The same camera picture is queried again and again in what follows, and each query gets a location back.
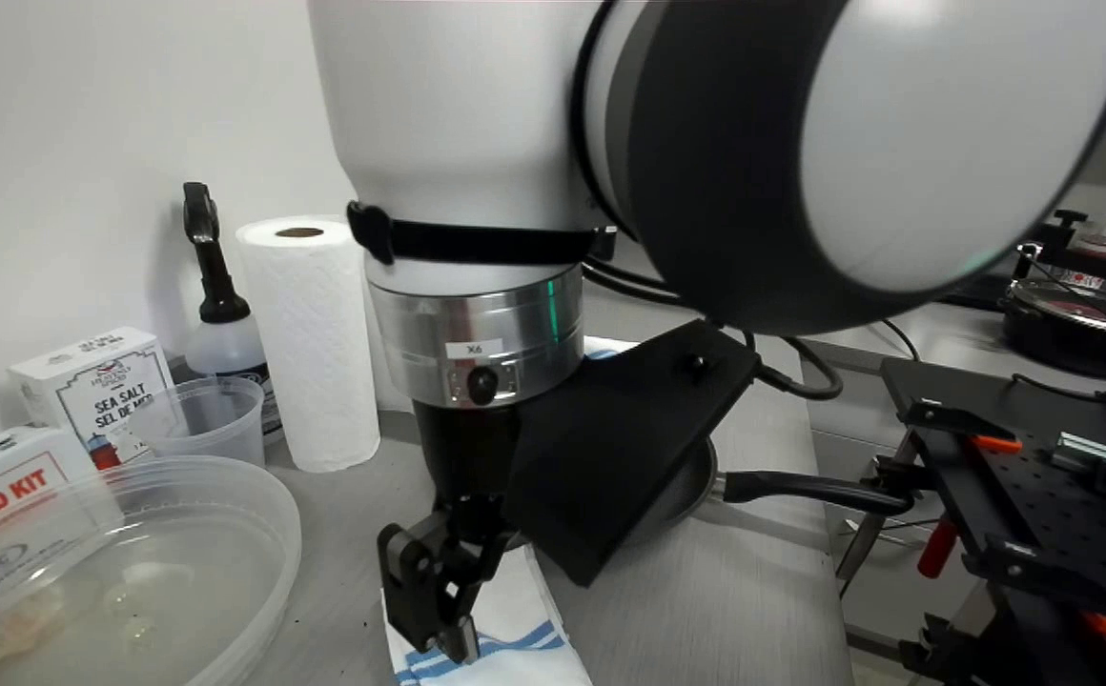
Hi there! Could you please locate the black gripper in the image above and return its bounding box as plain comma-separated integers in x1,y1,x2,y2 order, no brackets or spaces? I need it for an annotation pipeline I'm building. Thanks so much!
372,384,530,667

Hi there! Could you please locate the thin white blue-striped cloth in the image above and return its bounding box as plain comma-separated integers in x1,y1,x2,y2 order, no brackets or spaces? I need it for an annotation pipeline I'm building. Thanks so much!
376,544,595,686

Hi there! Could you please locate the large clear plastic bowl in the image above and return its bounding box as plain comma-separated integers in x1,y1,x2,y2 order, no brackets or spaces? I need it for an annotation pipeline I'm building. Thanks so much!
0,454,304,686

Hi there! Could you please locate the white paper towel roll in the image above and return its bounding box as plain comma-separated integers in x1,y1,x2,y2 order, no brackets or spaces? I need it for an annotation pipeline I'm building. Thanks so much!
234,213,386,478

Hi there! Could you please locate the small clear plastic container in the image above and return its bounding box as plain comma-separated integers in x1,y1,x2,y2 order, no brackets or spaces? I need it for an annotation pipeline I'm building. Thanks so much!
147,375,267,469

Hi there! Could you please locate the spray bottle black trigger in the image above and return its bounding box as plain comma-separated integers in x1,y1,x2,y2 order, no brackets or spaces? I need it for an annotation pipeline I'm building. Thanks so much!
179,179,267,379

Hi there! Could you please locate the white sea salt box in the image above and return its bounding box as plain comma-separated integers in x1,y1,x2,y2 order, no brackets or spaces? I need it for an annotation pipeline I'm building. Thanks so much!
9,323,188,472

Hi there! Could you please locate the white first aid kit box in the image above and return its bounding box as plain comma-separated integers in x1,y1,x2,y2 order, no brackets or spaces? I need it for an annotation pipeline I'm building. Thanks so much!
0,423,126,601

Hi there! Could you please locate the black perforated work table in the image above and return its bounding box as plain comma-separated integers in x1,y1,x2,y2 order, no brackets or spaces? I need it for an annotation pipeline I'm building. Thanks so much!
882,357,1106,686

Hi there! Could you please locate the black round dish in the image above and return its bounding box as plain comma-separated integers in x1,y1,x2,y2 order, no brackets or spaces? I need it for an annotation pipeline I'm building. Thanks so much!
1003,244,1106,383

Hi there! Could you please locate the wrist camera on mount plate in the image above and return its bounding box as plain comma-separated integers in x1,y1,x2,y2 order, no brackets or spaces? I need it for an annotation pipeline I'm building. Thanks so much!
498,317,761,591

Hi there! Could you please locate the black robot wrist cable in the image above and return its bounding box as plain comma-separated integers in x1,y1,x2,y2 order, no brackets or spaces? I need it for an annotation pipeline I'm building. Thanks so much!
579,256,845,403

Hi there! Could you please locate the red-handled clamp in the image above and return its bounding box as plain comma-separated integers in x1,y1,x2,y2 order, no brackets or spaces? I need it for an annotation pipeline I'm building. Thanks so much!
832,506,966,601

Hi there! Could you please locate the black power cable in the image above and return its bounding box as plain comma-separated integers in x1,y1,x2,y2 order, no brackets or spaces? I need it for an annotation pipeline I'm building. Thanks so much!
873,317,928,370

